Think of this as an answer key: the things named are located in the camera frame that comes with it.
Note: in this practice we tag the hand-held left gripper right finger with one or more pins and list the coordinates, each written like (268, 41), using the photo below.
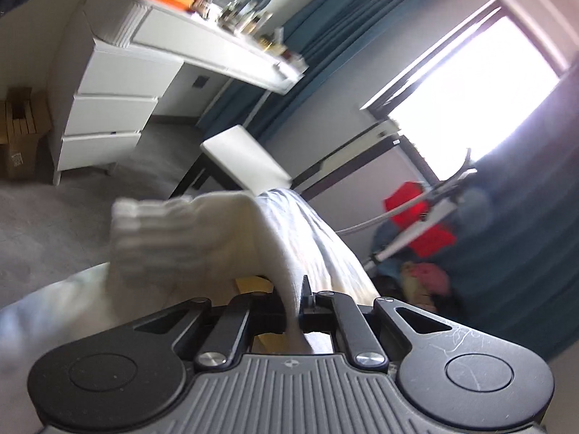
(313, 314)

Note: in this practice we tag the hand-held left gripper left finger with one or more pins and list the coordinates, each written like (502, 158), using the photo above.
(264, 311)

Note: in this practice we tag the cream white sweatshirt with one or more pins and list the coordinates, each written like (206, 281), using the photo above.
(203, 235)

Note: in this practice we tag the pile of dark clothes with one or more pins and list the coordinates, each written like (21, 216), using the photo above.
(420, 294)

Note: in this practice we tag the yellow object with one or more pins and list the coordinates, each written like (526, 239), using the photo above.
(255, 285)

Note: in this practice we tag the pink cloth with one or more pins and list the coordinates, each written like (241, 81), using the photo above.
(429, 278)

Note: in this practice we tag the garment steamer stand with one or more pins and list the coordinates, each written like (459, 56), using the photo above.
(420, 226)

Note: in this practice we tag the red garment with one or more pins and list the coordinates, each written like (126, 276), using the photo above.
(416, 217)

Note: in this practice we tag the white stool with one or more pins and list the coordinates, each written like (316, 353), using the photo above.
(249, 158)

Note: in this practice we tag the blue curtain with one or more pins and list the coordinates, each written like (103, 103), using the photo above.
(325, 40)
(511, 253)

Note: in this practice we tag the dark framed window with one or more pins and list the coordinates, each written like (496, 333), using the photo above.
(470, 95)

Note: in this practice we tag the white dressing table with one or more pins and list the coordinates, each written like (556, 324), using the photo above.
(135, 68)

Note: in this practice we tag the row of cosmetic bottles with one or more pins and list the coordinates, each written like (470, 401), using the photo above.
(253, 25)

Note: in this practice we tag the cardboard boxes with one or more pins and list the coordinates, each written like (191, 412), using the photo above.
(20, 131)

